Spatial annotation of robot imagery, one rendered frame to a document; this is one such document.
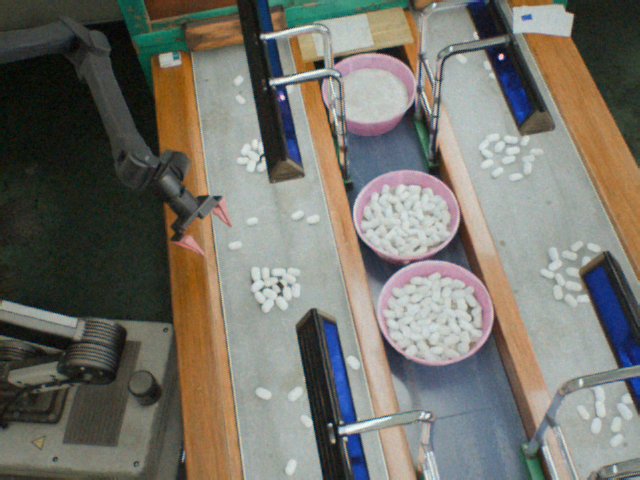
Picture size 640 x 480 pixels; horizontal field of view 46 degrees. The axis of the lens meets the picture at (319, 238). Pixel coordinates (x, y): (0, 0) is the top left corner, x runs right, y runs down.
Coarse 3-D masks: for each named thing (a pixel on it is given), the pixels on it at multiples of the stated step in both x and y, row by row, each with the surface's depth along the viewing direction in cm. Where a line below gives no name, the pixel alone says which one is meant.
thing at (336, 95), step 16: (272, 32) 180; (288, 32) 180; (304, 32) 180; (320, 32) 181; (272, 80) 171; (288, 80) 171; (304, 80) 172; (336, 80) 173; (336, 96) 179; (336, 112) 184; (336, 128) 199; (336, 144) 212
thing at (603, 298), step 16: (608, 256) 142; (592, 272) 145; (608, 272) 141; (592, 288) 144; (608, 288) 141; (624, 288) 138; (592, 304) 144; (608, 304) 141; (624, 304) 137; (608, 320) 140; (624, 320) 137; (608, 336) 139; (624, 336) 137; (624, 352) 136
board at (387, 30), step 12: (372, 12) 231; (384, 12) 230; (396, 12) 230; (372, 24) 228; (384, 24) 227; (396, 24) 227; (300, 36) 227; (312, 36) 227; (372, 36) 225; (384, 36) 225; (396, 36) 224; (408, 36) 224; (300, 48) 225; (312, 48) 224; (360, 48) 223; (372, 48) 223; (312, 60) 223
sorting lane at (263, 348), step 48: (240, 48) 232; (288, 48) 230; (240, 144) 212; (240, 192) 203; (288, 192) 202; (240, 240) 195; (288, 240) 193; (240, 288) 187; (336, 288) 185; (240, 336) 180; (288, 336) 179; (240, 384) 174; (288, 384) 173; (240, 432) 168; (288, 432) 167
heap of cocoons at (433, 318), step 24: (408, 288) 183; (432, 288) 184; (456, 288) 184; (384, 312) 180; (408, 312) 180; (432, 312) 181; (456, 312) 179; (480, 312) 179; (408, 336) 177; (432, 336) 176; (456, 336) 176; (480, 336) 176; (432, 360) 173
